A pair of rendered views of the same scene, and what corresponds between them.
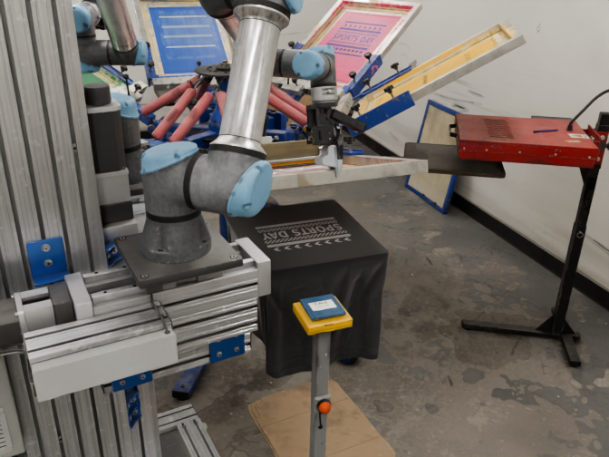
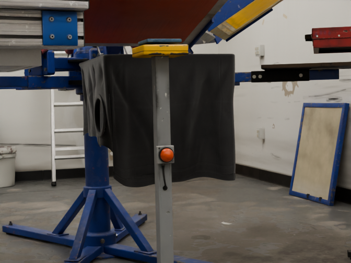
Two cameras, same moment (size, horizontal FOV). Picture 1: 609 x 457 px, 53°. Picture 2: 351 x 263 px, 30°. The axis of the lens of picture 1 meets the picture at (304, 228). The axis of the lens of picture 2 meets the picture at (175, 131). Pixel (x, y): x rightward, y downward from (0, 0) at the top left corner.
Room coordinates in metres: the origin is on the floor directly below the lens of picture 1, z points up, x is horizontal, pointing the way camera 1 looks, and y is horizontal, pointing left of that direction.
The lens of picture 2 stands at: (-0.42, -0.17, 0.81)
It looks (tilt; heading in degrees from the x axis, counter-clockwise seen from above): 3 degrees down; 3
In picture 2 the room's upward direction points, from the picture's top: 1 degrees counter-clockwise
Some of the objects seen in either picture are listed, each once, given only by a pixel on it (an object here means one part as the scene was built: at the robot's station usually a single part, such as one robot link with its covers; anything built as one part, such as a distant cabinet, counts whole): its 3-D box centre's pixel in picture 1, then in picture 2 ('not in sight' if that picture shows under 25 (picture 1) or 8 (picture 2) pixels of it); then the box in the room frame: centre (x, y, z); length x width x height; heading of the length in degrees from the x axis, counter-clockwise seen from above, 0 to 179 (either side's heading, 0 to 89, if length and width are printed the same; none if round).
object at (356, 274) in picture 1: (323, 317); (173, 119); (1.73, -0.07, 0.74); 0.45 x 0.03 x 0.43; 110
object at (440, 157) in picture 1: (360, 158); (221, 75); (2.87, -0.27, 0.91); 1.34 x 0.40 x 0.08; 80
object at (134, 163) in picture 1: (120, 160); not in sight; (1.63, 0.52, 1.31); 0.15 x 0.15 x 0.10
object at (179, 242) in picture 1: (175, 227); not in sight; (1.19, 0.28, 1.31); 0.15 x 0.15 x 0.10
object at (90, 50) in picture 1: (91, 53); not in sight; (1.88, 0.65, 1.56); 0.11 x 0.08 x 0.11; 94
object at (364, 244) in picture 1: (302, 231); not in sight; (1.94, 0.01, 0.95); 0.48 x 0.44 x 0.01; 20
